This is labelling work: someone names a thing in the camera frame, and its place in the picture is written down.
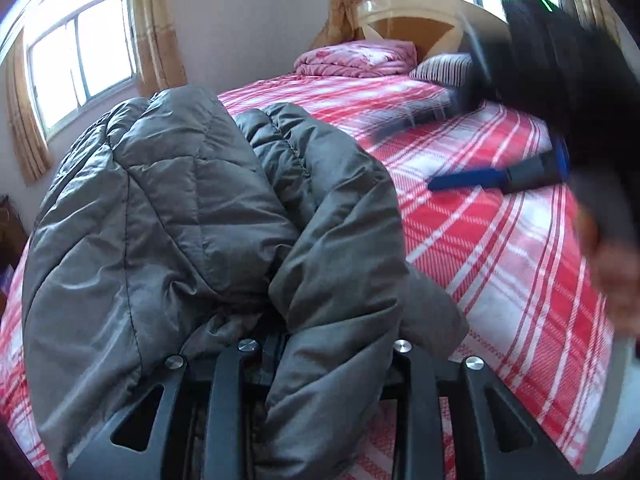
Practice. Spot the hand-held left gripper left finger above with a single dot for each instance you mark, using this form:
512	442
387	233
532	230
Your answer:
225	410

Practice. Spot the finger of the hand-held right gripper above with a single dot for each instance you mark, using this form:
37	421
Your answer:
425	112
480	180

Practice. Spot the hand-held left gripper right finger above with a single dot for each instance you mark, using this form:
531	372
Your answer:
425	410

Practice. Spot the grey puffer jacket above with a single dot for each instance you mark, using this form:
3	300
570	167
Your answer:
200	210

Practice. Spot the person's right hand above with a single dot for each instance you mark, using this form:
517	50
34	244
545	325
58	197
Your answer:
607	270

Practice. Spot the striped pillow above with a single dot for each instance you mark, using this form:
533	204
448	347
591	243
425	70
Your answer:
442	67

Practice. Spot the red plaid bed sheet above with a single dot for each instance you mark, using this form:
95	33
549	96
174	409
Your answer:
475	240

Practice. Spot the pink folded quilt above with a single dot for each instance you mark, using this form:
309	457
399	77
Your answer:
357	57

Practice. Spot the cream wooden headboard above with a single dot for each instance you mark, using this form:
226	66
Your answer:
425	22

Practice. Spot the wooden desk with drawers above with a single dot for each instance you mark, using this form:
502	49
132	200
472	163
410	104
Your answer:
10	232

